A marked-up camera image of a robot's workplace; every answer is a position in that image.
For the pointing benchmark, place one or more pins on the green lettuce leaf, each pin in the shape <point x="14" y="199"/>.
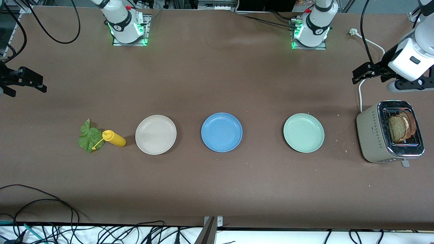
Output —
<point x="89" y="137"/>

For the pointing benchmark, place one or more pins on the beige round plate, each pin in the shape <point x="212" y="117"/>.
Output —
<point x="156" y="135"/>

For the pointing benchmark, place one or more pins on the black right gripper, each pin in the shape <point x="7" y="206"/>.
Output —
<point x="7" y="77"/>

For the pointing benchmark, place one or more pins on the yellow squeeze bottle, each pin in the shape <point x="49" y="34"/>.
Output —
<point x="117" y="139"/>

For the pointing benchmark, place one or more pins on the brown bread slice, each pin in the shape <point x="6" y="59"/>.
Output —
<point x="396" y="128"/>
<point x="412" y="123"/>

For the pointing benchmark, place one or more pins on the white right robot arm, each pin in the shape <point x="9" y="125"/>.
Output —
<point x="122" y="23"/>

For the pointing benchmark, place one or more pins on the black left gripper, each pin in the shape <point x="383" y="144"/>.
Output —
<point x="382" y="68"/>

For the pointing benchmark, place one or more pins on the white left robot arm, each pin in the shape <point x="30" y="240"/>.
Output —
<point x="317" y="30"/>

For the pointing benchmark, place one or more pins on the aluminium frame profile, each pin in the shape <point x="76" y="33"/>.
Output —
<point x="12" y="34"/>
<point x="413" y="17"/>

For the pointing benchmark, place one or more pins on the metal table bracket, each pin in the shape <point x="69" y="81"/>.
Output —
<point x="212" y="223"/>

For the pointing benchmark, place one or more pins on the pale green round plate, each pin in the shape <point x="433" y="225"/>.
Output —
<point x="303" y="133"/>

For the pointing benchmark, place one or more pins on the beige metal toaster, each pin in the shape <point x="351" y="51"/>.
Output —
<point x="371" y="135"/>

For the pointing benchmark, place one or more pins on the orange snack packet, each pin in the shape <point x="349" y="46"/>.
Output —
<point x="303" y="2"/>

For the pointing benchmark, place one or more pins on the dark clothed person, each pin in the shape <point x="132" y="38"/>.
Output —
<point x="266" y="5"/>

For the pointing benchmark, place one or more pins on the blue round plate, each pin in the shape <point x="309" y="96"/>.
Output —
<point x="221" y="132"/>

